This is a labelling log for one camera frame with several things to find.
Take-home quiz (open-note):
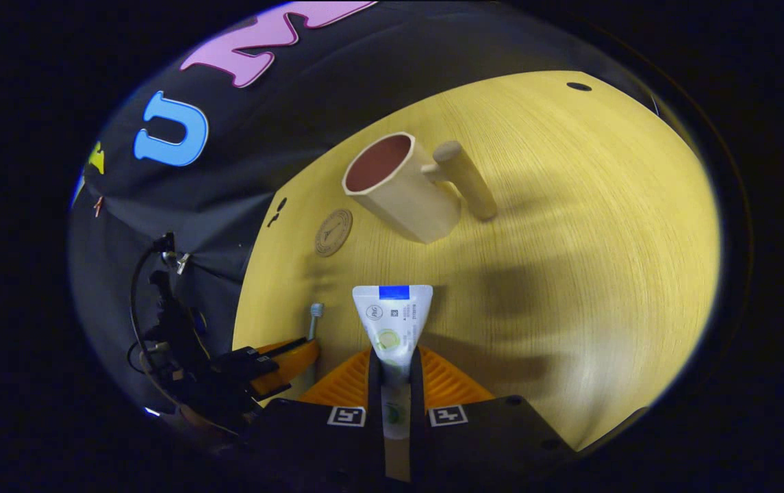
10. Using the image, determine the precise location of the black backdrop cloth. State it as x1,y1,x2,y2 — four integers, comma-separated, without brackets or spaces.
66,0,666,439

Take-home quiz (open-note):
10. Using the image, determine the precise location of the wooden desktop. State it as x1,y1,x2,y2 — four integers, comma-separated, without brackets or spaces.
232,70,722,454

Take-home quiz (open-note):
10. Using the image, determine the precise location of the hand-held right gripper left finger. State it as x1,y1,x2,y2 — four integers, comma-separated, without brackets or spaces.
244,346,387,492

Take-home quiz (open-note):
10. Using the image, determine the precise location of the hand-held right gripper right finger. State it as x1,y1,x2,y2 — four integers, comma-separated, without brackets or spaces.
409,346,576,492

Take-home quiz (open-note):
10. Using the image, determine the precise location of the pale green toothbrush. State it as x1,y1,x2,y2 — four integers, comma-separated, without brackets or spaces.
304,303,325,343

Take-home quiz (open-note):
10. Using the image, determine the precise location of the white toothpaste tube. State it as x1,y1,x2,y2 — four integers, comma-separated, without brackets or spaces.
353,284,434,440

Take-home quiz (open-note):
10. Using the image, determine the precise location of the beige cup with wooden handle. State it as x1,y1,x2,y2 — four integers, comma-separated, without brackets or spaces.
342,131,499,245

